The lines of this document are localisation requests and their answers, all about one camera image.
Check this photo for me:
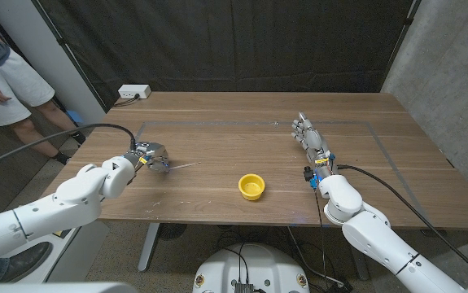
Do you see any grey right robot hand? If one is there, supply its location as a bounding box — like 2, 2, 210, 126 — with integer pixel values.
291, 112, 333, 164

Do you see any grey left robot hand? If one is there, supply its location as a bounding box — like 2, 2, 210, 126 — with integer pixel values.
133, 141, 171, 174

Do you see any clear plastic pipette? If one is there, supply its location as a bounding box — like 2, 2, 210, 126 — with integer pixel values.
167, 162, 201, 172

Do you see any yellow plastic cup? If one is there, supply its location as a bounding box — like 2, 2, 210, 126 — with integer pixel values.
238, 173, 266, 202

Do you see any white power strip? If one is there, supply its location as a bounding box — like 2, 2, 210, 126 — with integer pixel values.
117, 84, 152, 99

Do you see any dark round grille object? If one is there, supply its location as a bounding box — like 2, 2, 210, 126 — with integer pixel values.
158, 222, 188, 242

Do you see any small blue object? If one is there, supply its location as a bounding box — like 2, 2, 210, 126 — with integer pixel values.
66, 110, 85, 125

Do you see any grey metal table leg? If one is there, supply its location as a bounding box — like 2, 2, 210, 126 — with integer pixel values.
347, 243, 371, 281
137, 222, 161, 273

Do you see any black fabric backdrop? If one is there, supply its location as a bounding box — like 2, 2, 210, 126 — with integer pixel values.
29, 0, 422, 112

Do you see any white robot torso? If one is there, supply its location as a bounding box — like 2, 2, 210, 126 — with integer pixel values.
192, 243, 311, 293

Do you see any black backdrop stand pole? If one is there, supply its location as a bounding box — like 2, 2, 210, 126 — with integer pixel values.
379, 0, 422, 93
31, 0, 109, 113

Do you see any person in white shorts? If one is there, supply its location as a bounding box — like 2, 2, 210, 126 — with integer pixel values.
0, 0, 88, 166

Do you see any black shoe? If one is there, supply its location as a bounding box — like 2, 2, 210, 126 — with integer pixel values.
0, 242, 54, 284

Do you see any black power strip cord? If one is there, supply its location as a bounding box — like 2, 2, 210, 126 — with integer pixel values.
113, 93, 141, 108

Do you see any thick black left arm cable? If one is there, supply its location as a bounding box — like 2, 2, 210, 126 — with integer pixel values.
0, 123, 138, 173

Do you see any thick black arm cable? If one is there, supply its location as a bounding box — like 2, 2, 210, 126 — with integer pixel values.
336, 164, 468, 282
0, 123, 138, 173

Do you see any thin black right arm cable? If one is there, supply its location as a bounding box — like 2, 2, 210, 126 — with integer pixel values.
313, 189, 329, 282

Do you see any black floor cable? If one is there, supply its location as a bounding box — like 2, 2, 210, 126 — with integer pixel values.
285, 225, 345, 286

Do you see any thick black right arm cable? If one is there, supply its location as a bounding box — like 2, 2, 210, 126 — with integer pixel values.
336, 164, 468, 282

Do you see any black torso cable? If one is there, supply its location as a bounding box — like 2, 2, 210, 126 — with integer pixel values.
219, 243, 251, 284

